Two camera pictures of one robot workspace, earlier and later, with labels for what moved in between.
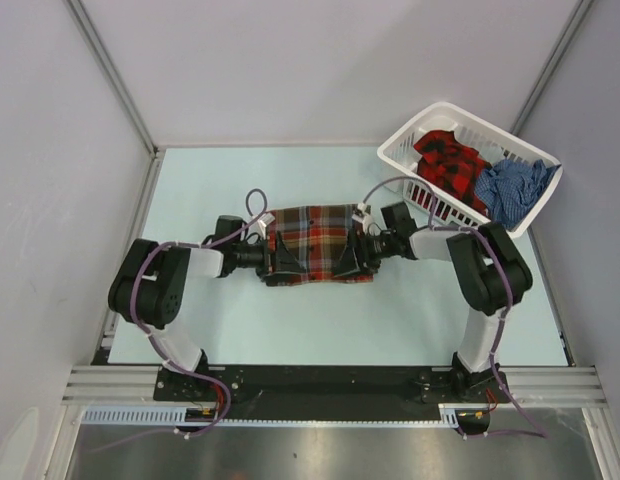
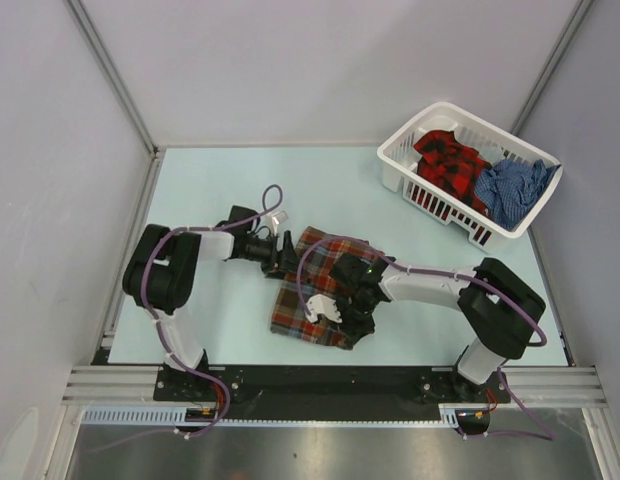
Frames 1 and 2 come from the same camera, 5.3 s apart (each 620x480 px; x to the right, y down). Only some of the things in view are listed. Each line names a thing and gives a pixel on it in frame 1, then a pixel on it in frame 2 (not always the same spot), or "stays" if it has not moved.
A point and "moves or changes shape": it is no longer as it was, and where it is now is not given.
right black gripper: (348, 262) -> (354, 329)
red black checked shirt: (451, 167) stays
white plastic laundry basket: (466, 172) stays
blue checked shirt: (508, 187) stays
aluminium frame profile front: (114, 386) stays
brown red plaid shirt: (317, 236) moves or changes shape
